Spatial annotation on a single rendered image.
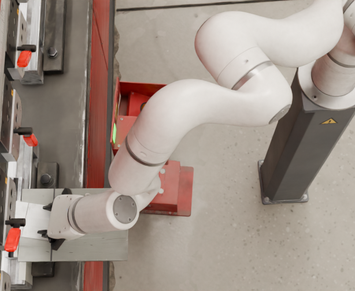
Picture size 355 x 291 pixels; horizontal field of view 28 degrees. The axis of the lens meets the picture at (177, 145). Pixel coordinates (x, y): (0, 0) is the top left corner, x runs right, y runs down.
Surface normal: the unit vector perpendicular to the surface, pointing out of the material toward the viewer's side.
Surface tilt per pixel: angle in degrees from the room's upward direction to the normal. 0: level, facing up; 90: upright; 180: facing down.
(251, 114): 67
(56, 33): 0
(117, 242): 0
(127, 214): 41
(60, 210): 50
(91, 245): 0
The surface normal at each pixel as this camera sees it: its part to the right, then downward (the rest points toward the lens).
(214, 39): -0.40, -0.08
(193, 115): 0.42, 0.51
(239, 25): 0.38, -0.49
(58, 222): -0.76, -0.32
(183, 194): 0.00, -0.32
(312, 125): 0.07, 0.95
